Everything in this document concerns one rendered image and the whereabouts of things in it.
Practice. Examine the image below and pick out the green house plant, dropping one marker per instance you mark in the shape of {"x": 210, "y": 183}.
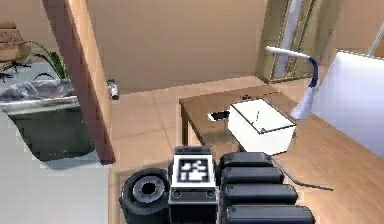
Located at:
{"x": 53, "y": 61}

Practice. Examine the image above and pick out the white and blue desk lamp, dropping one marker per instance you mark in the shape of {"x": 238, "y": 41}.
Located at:
{"x": 308, "y": 93}

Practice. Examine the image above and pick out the white open box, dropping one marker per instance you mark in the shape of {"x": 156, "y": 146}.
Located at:
{"x": 263, "y": 128}

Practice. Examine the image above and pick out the olive framed window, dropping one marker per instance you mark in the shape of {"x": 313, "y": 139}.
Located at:
{"x": 290, "y": 40}

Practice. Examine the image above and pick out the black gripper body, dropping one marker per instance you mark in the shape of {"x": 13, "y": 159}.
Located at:
{"x": 146, "y": 190}

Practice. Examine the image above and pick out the large white panel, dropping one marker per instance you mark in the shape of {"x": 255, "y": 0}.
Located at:
{"x": 356, "y": 100}

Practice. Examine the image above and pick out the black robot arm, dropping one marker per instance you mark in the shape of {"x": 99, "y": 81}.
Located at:
{"x": 246, "y": 186}

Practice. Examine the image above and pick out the brown wooden door frame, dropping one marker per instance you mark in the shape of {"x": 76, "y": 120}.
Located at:
{"x": 83, "y": 83}

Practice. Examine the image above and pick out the brown wooden table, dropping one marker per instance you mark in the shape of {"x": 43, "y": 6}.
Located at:
{"x": 333, "y": 173}

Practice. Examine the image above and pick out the brown wooden shelf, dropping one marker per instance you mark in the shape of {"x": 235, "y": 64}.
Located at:
{"x": 10, "y": 43}

